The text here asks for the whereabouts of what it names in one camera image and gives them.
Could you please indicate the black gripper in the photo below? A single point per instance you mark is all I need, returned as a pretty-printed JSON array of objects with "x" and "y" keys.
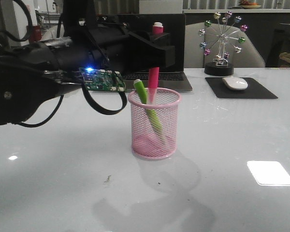
[{"x": 128, "y": 51}]

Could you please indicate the green highlighter pen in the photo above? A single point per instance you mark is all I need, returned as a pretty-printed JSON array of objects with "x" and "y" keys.
[{"x": 145, "y": 96}]

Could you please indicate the pink mesh pen holder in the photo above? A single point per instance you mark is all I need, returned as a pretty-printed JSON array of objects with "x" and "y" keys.
[{"x": 144, "y": 142}]

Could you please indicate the right grey armchair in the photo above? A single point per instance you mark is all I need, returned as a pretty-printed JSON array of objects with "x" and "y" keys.
[{"x": 194, "y": 58}]

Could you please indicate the red bin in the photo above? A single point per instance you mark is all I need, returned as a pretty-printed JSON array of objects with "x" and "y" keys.
[{"x": 36, "y": 34}]

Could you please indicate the white computer mouse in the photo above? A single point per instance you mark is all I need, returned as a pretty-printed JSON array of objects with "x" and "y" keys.
[{"x": 235, "y": 83}]

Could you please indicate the pink highlighter pen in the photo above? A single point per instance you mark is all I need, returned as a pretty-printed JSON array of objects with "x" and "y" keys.
[{"x": 153, "y": 78}]

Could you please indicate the fruit bowl on counter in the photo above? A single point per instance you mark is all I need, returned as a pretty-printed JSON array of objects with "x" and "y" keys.
[{"x": 246, "y": 4}]

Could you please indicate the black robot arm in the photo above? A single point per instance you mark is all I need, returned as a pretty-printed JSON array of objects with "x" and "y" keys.
[{"x": 40, "y": 71}]

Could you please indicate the grey laptop black screen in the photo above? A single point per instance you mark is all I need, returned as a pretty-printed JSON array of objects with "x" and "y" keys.
[{"x": 172, "y": 77}]

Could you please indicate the green circuit board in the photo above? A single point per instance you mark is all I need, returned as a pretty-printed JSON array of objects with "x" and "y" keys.
[{"x": 102, "y": 80}]

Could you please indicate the ferris wheel desk ornament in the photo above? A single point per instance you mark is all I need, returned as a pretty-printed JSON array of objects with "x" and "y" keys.
[{"x": 222, "y": 38}]

